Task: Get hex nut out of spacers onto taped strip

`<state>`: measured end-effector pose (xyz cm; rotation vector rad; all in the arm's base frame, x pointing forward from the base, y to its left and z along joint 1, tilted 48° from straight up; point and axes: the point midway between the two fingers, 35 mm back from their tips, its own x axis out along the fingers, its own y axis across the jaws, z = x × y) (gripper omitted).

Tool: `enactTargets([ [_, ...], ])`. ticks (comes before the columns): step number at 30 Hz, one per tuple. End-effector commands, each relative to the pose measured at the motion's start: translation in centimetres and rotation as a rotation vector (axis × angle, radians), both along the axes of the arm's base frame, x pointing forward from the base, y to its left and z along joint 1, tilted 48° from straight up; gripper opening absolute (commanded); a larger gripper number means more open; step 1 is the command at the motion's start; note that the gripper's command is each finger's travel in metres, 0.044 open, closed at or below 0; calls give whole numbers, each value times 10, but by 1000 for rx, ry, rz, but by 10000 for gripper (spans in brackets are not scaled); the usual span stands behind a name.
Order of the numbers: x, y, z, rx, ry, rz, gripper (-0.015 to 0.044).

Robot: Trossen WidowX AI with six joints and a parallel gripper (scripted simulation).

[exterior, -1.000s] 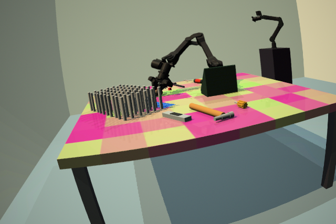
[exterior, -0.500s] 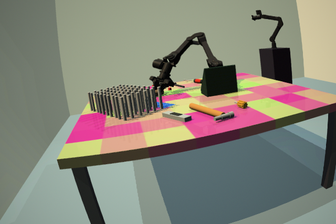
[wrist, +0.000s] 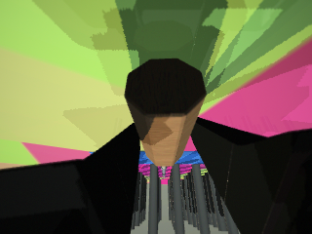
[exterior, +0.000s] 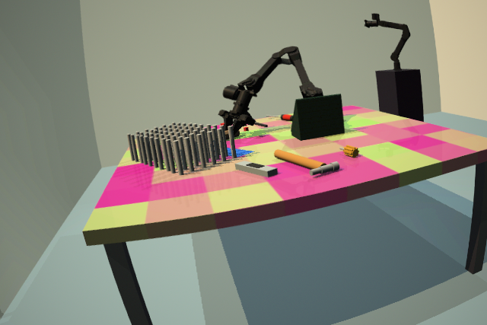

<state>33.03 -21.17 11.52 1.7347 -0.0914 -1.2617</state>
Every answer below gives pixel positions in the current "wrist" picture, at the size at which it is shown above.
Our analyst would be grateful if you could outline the blue flat strip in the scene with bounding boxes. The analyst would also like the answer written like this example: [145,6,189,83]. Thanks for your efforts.
[139,151,204,164]

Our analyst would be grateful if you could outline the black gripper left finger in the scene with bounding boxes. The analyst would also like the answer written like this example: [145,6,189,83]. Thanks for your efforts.
[0,123,140,234]

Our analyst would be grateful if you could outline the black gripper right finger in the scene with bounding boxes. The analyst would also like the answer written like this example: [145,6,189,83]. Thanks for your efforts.
[191,117,312,234]

